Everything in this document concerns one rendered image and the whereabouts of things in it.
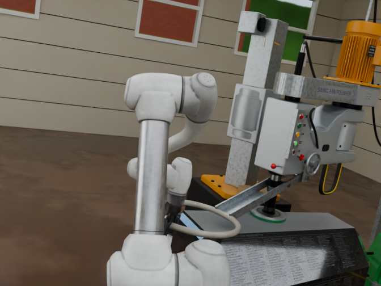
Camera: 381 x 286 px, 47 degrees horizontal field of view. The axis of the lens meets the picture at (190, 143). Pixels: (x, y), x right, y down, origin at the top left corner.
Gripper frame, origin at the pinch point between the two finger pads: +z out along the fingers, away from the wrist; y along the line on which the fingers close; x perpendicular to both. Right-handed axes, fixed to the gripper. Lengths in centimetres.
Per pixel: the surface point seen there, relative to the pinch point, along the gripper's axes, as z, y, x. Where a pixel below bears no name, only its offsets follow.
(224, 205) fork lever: -12, 51, -2
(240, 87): -79, 129, 42
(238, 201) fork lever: -15, 62, -5
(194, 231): -10.3, 2.2, -12.2
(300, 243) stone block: 0, 76, -42
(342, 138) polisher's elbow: -61, 137, -37
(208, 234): -10.1, 6.7, -17.7
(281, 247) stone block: 2, 63, -36
